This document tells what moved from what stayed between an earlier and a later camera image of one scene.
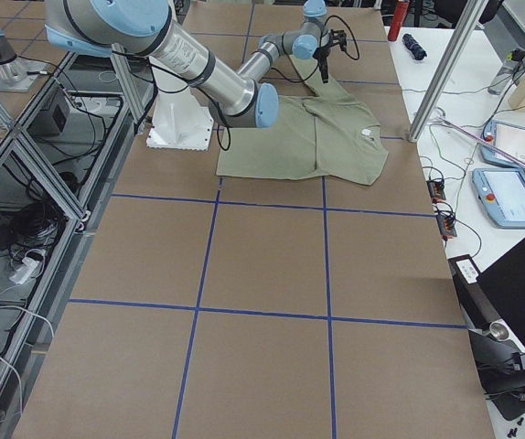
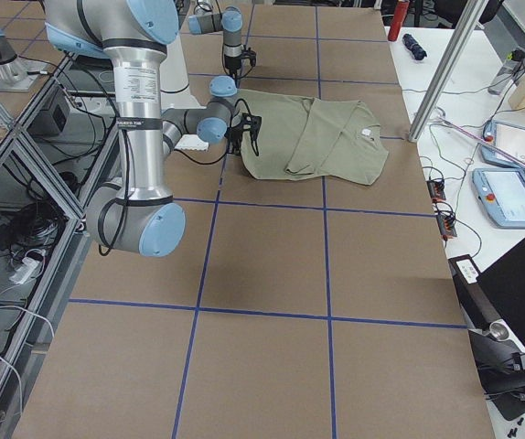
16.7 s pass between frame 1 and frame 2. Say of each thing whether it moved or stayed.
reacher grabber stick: stayed
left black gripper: moved
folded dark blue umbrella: stayed
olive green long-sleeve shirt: moved
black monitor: stayed
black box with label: stayed
